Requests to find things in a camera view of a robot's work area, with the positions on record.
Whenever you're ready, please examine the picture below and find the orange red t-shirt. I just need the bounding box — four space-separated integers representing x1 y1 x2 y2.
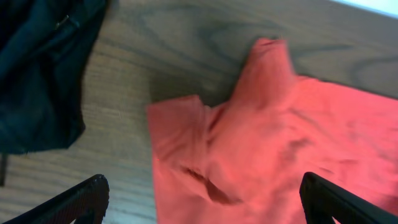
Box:
147 39 397 223

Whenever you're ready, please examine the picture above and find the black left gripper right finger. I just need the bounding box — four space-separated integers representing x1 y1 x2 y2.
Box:
299 172 397 224

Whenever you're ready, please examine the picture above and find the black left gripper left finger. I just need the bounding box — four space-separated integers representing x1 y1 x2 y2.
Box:
4 174 109 224

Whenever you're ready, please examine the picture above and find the folded black shirt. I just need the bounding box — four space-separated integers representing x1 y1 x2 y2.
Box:
1 0 108 172

